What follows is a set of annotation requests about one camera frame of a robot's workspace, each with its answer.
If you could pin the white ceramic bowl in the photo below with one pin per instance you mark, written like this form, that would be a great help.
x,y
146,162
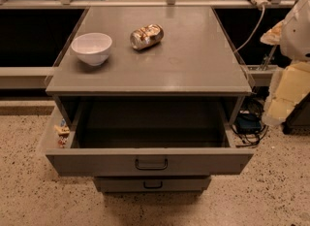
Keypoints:
x,y
92,48

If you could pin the grey drawer cabinet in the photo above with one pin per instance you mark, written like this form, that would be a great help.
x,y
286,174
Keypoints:
x,y
194,58

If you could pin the grey drawer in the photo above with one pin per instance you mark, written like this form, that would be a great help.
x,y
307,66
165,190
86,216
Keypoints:
x,y
149,139
151,184

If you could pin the grey bottom drawer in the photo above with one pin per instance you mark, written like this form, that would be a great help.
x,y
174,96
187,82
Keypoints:
x,y
151,184

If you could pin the small toy items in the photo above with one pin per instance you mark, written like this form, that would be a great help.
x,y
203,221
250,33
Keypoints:
x,y
63,132

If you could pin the blue box with cables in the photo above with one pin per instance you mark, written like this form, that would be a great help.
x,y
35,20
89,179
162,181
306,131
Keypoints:
x,y
248,125

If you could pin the foam gripper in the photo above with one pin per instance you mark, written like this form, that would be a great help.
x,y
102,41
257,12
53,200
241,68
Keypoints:
x,y
296,36

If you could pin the clear plastic bin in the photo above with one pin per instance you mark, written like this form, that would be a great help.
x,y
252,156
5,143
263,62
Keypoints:
x,y
49,137

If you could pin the slanted metal rod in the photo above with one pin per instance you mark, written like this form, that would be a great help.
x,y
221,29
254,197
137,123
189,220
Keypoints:
x,y
268,58

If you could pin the crushed metallic can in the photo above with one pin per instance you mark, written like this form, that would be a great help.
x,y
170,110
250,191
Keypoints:
x,y
146,37

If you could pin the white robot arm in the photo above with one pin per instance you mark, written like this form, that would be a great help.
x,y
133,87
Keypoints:
x,y
300,12

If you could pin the grey top drawer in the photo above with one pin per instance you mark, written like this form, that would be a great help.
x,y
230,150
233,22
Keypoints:
x,y
149,139

